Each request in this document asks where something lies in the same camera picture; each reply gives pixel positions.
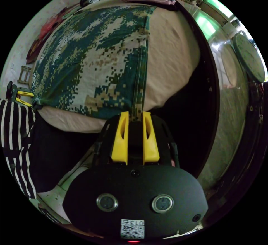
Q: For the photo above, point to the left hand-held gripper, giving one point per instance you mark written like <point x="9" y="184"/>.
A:
<point x="11" y="91"/>

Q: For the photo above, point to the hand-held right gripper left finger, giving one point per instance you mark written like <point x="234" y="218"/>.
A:
<point x="119" y="140"/>

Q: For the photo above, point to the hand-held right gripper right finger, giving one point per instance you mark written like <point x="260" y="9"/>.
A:
<point x="151" y="142"/>

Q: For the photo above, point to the camouflage t-shirt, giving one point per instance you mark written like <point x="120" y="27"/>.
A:
<point x="88" y="61"/>

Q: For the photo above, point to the window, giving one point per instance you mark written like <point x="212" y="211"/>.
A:
<point x="211" y="17"/>

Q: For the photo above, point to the round wall clock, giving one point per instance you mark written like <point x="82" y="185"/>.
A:
<point x="249" y="58"/>

